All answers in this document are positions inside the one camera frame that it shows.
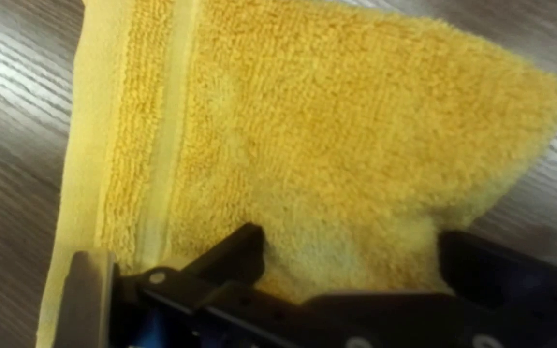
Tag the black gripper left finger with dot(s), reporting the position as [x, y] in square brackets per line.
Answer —
[238, 258]

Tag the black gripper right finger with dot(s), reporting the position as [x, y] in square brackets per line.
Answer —
[497, 277]

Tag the yellow terry towel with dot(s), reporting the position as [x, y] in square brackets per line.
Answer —
[350, 136]

